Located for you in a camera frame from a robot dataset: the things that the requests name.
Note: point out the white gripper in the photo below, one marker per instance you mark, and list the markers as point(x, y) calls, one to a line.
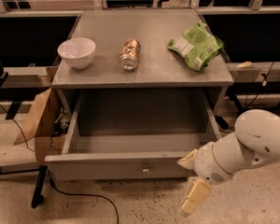
point(208, 162)

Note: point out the grey top drawer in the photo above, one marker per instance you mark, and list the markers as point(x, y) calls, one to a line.
point(114, 132)

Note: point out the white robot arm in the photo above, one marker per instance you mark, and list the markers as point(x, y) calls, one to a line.
point(255, 142)

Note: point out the brass drawer knob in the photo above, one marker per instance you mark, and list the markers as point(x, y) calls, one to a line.
point(145, 168)

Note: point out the yellow foam scrap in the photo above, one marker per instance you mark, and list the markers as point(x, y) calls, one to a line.
point(243, 65)

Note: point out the grey cabinet table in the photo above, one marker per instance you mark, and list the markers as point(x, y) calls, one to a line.
point(159, 67)

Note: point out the green chip bag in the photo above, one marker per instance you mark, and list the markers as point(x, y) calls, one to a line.
point(196, 46)

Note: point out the golden metal can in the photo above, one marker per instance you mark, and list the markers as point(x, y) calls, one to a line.
point(129, 58)

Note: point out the brown cardboard box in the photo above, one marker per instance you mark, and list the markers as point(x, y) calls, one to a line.
point(40, 126)

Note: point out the black stand leg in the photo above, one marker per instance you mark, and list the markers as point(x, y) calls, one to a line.
point(38, 197)

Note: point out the white ceramic bowl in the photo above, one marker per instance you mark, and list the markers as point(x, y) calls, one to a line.
point(77, 52)

